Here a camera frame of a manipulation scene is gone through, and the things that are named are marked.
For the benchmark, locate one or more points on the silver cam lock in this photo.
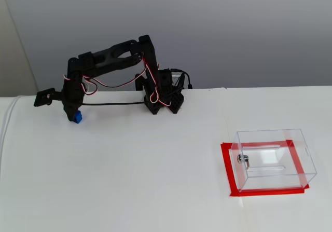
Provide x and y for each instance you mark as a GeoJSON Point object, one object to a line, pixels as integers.
{"type": "Point", "coordinates": [241, 158]}

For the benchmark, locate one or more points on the blue lego brick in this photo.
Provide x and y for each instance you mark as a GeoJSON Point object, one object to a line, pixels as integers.
{"type": "Point", "coordinates": [79, 117]}

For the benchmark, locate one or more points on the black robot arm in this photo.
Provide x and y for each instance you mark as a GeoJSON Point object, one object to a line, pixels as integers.
{"type": "Point", "coordinates": [109, 58]}

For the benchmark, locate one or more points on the red tape frame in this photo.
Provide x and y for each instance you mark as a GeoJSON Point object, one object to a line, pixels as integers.
{"type": "Point", "coordinates": [225, 164]}

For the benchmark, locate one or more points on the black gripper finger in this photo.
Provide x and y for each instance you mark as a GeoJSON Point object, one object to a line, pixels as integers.
{"type": "Point", "coordinates": [70, 114]}
{"type": "Point", "coordinates": [78, 108]}

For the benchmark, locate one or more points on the black wrist camera board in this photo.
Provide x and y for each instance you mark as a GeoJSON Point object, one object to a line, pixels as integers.
{"type": "Point", "coordinates": [44, 97]}

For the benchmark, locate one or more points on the black table clamp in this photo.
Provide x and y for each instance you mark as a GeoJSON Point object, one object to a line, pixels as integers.
{"type": "Point", "coordinates": [138, 79]}

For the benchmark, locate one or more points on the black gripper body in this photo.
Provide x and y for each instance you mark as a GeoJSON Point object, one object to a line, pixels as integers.
{"type": "Point", "coordinates": [70, 107]}

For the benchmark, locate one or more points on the transparent plastic box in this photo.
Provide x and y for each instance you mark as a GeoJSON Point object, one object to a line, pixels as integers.
{"type": "Point", "coordinates": [259, 138]}

